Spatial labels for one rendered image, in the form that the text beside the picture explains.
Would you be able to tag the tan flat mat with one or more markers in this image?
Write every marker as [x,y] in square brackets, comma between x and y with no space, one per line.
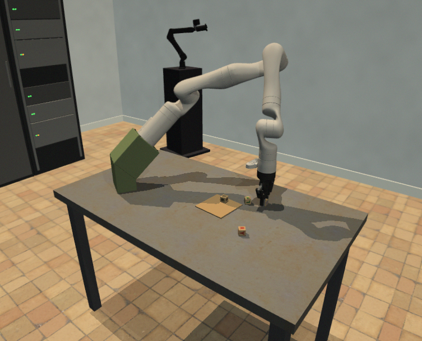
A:
[217,208]

